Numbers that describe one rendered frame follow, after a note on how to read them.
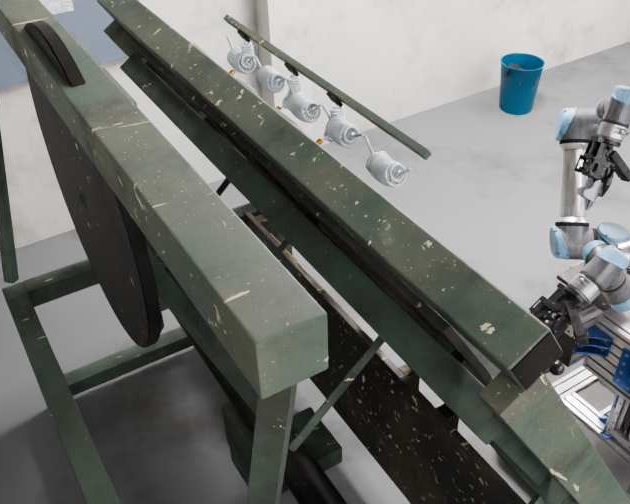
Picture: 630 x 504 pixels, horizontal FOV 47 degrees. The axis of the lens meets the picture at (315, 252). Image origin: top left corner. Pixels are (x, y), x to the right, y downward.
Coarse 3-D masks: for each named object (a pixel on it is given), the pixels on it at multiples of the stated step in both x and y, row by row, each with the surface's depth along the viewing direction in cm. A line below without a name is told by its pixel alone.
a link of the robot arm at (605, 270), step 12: (600, 252) 187; (612, 252) 185; (588, 264) 187; (600, 264) 185; (612, 264) 184; (624, 264) 185; (588, 276) 185; (600, 276) 184; (612, 276) 184; (624, 276) 187; (600, 288) 184; (612, 288) 187
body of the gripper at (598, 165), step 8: (592, 136) 211; (592, 144) 210; (600, 144) 209; (608, 144) 210; (616, 144) 208; (592, 152) 211; (600, 152) 209; (608, 152) 210; (584, 160) 214; (592, 160) 209; (600, 160) 208; (608, 160) 211; (576, 168) 214; (584, 168) 213; (592, 168) 209; (600, 168) 209; (608, 168) 210; (592, 176) 209; (600, 176) 210
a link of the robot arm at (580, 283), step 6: (576, 276) 187; (582, 276) 185; (570, 282) 187; (576, 282) 185; (582, 282) 185; (588, 282) 184; (576, 288) 185; (582, 288) 184; (588, 288) 184; (594, 288) 184; (582, 294) 184; (588, 294) 184; (594, 294) 184; (588, 300) 185
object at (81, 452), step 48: (48, 288) 313; (336, 336) 298; (48, 384) 267; (96, 384) 357; (336, 384) 316; (384, 384) 273; (240, 432) 281; (384, 432) 288; (432, 432) 252; (96, 480) 234; (288, 480) 244; (432, 480) 265; (480, 480) 234
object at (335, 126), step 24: (240, 24) 227; (240, 48) 232; (264, 48) 217; (240, 72) 230; (264, 72) 215; (312, 72) 197; (336, 96) 188; (312, 120) 201; (336, 120) 188; (384, 120) 174; (408, 144) 167; (384, 168) 173; (408, 168) 168
